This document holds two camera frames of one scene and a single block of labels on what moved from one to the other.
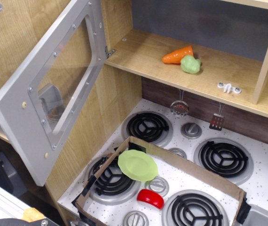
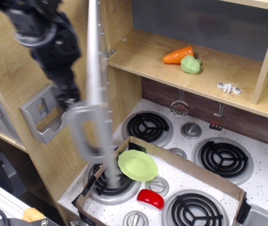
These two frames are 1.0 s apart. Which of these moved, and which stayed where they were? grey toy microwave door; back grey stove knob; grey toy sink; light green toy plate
Moved: grey toy microwave door
Stayed: back grey stove knob; grey toy sink; light green toy plate
